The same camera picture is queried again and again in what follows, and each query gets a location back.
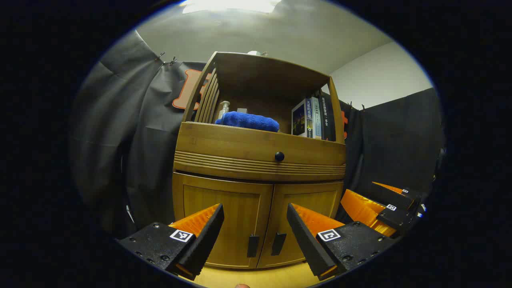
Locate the black spine book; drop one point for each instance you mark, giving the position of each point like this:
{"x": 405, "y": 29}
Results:
{"x": 328, "y": 118}

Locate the wooden cabinet drawer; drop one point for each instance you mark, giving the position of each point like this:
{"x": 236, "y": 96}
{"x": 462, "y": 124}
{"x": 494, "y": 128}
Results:
{"x": 232, "y": 144}

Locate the small white object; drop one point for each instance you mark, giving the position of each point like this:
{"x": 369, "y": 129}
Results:
{"x": 256, "y": 52}

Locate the light blue spine book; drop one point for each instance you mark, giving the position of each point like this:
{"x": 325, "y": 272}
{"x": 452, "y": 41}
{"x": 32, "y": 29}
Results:
{"x": 316, "y": 118}

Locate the black round drawer knob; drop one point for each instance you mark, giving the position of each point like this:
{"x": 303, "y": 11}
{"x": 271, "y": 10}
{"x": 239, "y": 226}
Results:
{"x": 279, "y": 156}

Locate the blue towel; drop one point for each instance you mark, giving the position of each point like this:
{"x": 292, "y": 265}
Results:
{"x": 248, "y": 121}

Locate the ceiling light panel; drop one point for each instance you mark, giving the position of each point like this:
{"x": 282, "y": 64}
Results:
{"x": 232, "y": 5}

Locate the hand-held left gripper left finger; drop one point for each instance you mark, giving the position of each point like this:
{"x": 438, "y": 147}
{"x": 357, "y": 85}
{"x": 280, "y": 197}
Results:
{"x": 206, "y": 240}

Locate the clear small bottle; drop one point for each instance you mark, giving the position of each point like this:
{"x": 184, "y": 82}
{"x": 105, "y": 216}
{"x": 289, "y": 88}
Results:
{"x": 224, "y": 108}

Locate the wooden shoe cabinet door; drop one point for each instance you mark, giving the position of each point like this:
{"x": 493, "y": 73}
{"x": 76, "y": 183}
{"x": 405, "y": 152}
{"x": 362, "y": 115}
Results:
{"x": 230, "y": 196}
{"x": 312, "y": 198}

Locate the wooden double-door shoe cabinet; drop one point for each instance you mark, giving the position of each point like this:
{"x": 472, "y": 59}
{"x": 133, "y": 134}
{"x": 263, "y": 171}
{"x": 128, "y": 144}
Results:
{"x": 260, "y": 76}

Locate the black backdrop cloth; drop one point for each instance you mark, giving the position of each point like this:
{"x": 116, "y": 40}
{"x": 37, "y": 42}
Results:
{"x": 140, "y": 140}

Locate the dark cover book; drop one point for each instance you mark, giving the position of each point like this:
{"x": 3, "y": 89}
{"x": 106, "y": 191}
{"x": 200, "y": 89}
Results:
{"x": 300, "y": 120}

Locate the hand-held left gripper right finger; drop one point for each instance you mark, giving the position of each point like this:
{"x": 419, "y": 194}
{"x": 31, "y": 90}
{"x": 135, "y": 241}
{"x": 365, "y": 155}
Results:
{"x": 304, "y": 240}

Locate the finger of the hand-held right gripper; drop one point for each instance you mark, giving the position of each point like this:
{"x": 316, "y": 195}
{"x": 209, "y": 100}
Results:
{"x": 390, "y": 194}
{"x": 396, "y": 218}

